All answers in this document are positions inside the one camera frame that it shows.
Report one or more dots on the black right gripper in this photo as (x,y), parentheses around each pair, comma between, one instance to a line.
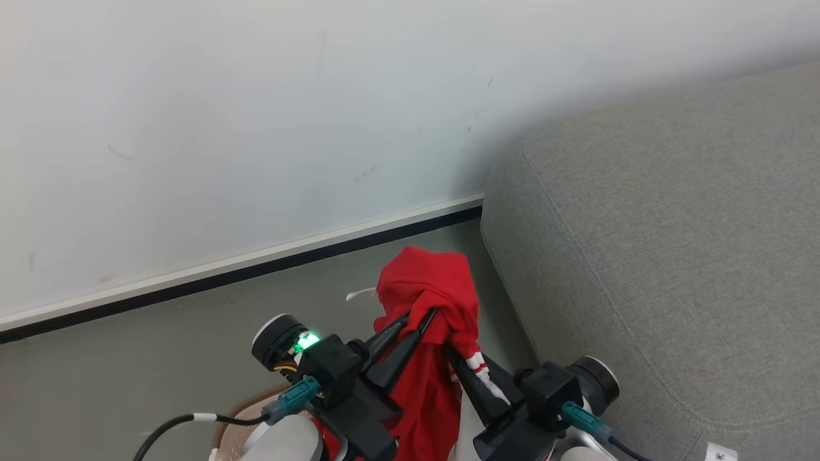
(538,400)

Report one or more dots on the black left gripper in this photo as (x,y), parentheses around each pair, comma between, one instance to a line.
(346,384)

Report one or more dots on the red and white garment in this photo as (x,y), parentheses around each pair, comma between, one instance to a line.
(426,288)

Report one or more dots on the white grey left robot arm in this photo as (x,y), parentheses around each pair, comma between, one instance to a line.
(288,443)

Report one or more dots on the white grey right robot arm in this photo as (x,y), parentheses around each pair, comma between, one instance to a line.
(596,381)

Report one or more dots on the cream basket with brown rim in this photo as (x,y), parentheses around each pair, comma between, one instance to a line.
(240,426)

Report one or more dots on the white and black baseboard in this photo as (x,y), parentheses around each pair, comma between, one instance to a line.
(256,266)

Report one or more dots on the grey fabric sofa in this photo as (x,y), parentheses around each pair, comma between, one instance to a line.
(672,256)

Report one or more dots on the white sofa label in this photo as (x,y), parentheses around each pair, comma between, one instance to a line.
(721,452)

